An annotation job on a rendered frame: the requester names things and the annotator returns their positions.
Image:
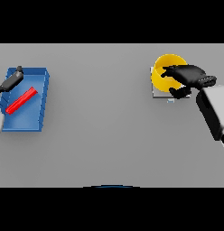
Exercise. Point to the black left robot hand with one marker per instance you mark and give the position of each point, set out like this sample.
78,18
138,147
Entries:
11,80

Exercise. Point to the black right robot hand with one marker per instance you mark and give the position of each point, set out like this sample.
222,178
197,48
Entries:
189,75

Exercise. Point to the red beaker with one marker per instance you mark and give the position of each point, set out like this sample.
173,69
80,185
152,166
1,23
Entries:
21,100

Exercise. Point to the yellow bowl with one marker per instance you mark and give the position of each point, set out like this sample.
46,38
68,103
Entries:
162,81

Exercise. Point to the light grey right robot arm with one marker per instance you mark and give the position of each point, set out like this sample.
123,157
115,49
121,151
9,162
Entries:
213,111

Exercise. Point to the pale square measuring scale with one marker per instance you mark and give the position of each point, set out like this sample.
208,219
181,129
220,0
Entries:
160,94

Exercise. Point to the blue tray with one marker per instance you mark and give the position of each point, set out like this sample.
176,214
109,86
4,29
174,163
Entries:
25,115

